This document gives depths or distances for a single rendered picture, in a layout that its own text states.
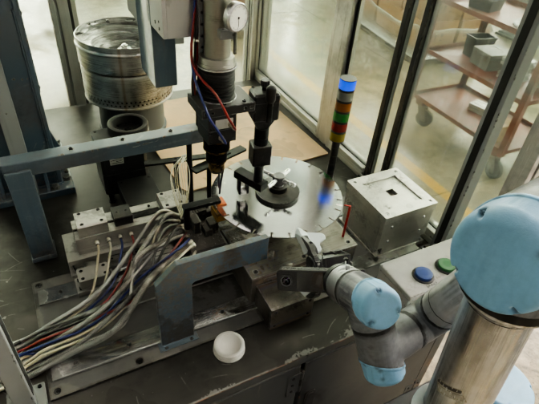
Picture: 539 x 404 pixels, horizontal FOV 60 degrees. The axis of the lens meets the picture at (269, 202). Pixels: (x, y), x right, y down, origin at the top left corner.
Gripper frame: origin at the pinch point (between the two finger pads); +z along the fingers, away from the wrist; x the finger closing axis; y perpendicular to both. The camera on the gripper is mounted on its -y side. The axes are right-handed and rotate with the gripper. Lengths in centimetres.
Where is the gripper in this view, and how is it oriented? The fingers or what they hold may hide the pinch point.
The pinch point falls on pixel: (296, 260)
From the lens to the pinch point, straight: 109.6
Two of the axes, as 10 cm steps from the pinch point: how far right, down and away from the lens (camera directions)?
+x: -0.8, -9.9, -1.4
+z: -2.9, -1.1, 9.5
